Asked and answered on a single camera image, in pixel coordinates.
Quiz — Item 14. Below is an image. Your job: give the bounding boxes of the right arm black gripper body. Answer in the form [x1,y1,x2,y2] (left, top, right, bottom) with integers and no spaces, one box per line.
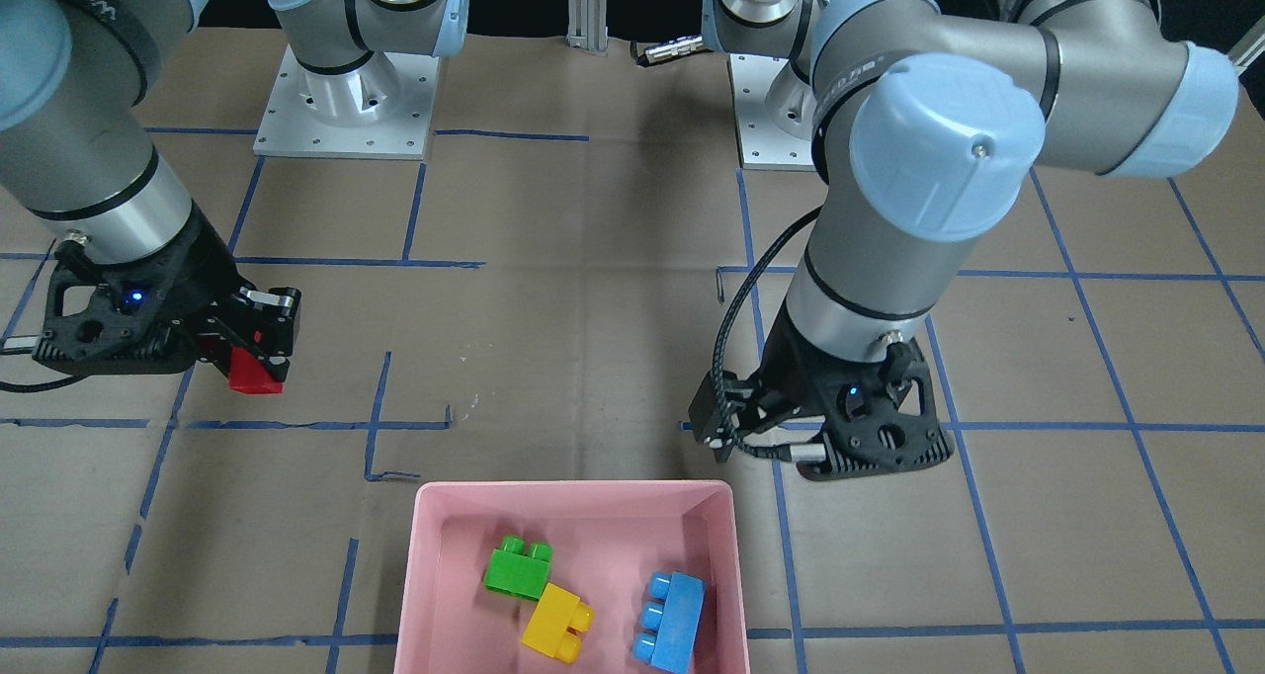
[33,207,248,377]

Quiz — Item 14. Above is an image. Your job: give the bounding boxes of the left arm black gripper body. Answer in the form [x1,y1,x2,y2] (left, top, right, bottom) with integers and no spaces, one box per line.
[741,309,955,481]

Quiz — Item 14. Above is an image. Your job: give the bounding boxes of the red one-stud toy block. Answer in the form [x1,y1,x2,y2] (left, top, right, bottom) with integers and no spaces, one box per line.
[226,346,285,395]

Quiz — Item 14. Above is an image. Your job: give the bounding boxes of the blue three-stud toy block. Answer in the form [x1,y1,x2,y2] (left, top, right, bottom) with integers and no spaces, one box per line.
[633,572,708,673]

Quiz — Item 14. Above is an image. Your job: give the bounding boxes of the green two-stud toy block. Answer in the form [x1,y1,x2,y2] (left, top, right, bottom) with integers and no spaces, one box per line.
[483,534,554,602]

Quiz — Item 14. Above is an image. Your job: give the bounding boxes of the yellow two-stud toy block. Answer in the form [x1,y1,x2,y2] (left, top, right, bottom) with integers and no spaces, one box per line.
[520,583,595,664]

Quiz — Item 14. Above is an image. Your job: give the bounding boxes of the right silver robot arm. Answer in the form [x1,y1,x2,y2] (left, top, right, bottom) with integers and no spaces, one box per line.
[1,0,469,395]

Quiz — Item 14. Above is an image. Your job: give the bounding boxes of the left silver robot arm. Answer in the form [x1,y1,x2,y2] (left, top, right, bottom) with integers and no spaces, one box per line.
[689,0,1238,481]

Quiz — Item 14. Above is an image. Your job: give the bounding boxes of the pink plastic box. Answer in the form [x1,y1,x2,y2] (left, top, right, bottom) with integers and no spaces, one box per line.
[393,481,750,673]

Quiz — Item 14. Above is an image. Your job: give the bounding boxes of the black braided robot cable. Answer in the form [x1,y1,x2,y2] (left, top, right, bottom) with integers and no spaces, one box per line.
[710,207,826,463]

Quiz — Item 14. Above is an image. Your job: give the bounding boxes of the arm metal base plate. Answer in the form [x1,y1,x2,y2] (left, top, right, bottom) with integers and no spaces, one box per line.
[727,54,816,171]
[253,49,441,161]

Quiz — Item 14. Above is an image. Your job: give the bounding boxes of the silver cable connector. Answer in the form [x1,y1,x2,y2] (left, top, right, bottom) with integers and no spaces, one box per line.
[629,35,713,70]

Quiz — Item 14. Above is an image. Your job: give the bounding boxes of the aluminium profile post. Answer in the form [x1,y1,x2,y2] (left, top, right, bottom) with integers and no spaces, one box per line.
[565,0,608,56]

